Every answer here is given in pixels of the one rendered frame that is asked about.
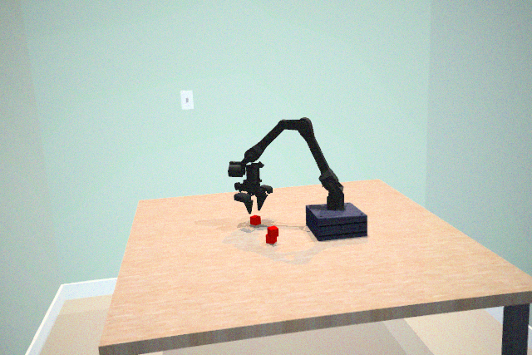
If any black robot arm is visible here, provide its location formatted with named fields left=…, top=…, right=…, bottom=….
left=228, top=117, right=345, bottom=210

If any red cube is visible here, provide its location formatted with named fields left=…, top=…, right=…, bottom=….
left=250, top=215, right=261, bottom=225
left=267, top=226, right=278, bottom=238
left=266, top=234, right=277, bottom=244

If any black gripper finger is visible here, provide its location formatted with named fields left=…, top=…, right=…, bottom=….
left=244, top=200, right=254, bottom=214
left=255, top=195, right=268, bottom=211

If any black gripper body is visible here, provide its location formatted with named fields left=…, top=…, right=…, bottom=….
left=234, top=177, right=273, bottom=203

